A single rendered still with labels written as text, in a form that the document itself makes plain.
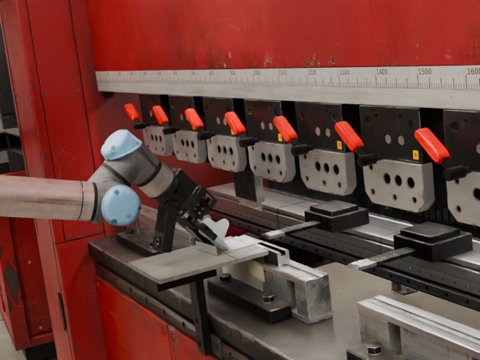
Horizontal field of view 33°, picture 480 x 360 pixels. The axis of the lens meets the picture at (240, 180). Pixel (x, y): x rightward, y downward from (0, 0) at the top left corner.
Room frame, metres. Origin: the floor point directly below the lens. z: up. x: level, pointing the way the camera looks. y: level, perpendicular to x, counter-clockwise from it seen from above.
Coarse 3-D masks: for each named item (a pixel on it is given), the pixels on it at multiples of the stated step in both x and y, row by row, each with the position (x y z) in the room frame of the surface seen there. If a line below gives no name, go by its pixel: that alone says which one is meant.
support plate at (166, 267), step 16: (224, 240) 1.83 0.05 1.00; (160, 256) 1.75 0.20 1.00; (176, 256) 1.74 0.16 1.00; (192, 256) 1.72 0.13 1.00; (208, 256) 1.71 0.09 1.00; (224, 256) 1.69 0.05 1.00; (240, 256) 1.68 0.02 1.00; (256, 256) 1.69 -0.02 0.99; (144, 272) 1.65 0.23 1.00; (160, 272) 1.63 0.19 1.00; (176, 272) 1.62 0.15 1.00; (192, 272) 1.62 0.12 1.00
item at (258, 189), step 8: (240, 176) 1.80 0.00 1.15; (248, 176) 1.76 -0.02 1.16; (240, 184) 1.80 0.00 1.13; (248, 184) 1.77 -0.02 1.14; (256, 184) 1.74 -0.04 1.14; (240, 192) 1.81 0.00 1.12; (248, 192) 1.77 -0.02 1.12; (256, 192) 1.74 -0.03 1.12; (240, 200) 1.83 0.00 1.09; (248, 200) 1.80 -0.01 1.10; (256, 200) 1.74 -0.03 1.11; (256, 208) 1.76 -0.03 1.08
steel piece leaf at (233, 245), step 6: (228, 240) 1.82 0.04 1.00; (234, 240) 1.81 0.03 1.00; (198, 246) 1.77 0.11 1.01; (204, 246) 1.74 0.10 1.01; (210, 246) 1.72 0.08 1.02; (216, 246) 1.77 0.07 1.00; (234, 246) 1.76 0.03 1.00; (240, 246) 1.75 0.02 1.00; (246, 246) 1.75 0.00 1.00; (210, 252) 1.73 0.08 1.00; (216, 252) 1.70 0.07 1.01; (222, 252) 1.72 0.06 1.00; (228, 252) 1.72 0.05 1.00
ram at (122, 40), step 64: (128, 0) 2.20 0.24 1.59; (192, 0) 1.85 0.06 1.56; (256, 0) 1.59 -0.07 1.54; (320, 0) 1.40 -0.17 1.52; (384, 0) 1.25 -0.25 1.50; (448, 0) 1.13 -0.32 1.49; (128, 64) 2.26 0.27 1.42; (192, 64) 1.89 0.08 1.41; (256, 64) 1.62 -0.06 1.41; (320, 64) 1.42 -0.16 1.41; (384, 64) 1.26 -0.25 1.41; (448, 64) 1.14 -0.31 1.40
